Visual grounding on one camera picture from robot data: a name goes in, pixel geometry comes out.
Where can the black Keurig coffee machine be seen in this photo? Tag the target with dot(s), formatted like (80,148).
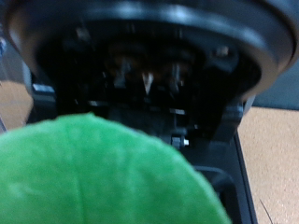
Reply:
(149,62)

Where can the coffee pod green lid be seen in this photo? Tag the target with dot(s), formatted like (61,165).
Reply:
(93,174)

